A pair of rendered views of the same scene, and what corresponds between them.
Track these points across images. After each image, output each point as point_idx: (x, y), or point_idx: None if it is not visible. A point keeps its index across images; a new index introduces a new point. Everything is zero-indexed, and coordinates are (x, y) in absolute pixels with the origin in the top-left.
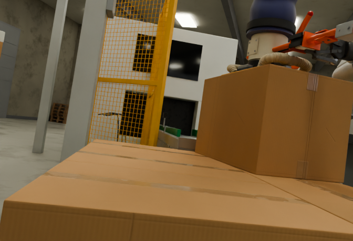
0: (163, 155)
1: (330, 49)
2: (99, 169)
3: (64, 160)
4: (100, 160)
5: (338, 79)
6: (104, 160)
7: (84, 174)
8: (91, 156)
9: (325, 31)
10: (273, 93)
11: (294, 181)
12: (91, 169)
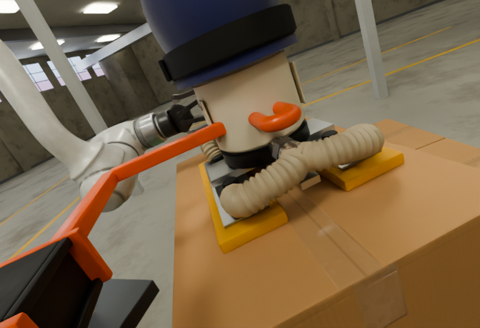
0: None
1: (191, 115)
2: (409, 140)
3: (441, 136)
4: (436, 149)
5: (134, 184)
6: (435, 151)
7: (403, 133)
8: (458, 151)
9: None
10: None
11: None
12: (411, 138)
